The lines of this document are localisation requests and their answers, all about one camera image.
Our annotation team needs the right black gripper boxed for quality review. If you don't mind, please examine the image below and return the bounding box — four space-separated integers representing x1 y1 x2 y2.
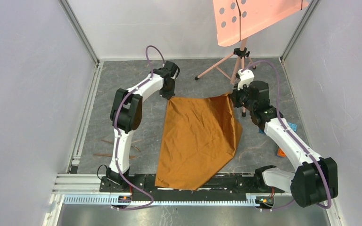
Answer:
230 81 256 112

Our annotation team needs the orange cloth napkin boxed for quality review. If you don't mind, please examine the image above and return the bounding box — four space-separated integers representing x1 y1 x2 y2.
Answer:
155 93 242 190

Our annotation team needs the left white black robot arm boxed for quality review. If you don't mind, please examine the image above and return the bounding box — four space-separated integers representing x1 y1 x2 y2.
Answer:
106 61 180 192

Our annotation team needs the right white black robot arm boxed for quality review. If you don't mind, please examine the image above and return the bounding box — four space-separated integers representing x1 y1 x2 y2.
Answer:
230 81 338 209

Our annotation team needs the blue toy brick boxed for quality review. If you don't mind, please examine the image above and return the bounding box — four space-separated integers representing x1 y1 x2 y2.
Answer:
258 122 297 134

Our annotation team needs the orange toy block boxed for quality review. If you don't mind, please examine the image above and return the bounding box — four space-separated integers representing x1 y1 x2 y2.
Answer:
277 148 286 158

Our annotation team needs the pink music stand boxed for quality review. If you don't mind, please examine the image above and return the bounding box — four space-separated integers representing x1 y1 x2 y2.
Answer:
195 0 310 118

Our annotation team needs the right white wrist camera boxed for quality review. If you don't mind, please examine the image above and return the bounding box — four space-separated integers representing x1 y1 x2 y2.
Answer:
237 69 255 90

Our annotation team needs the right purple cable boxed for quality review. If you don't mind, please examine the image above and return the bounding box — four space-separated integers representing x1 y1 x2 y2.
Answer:
242 60 333 213

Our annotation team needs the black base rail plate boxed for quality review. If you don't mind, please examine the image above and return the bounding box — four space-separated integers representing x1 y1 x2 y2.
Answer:
99 173 285 202

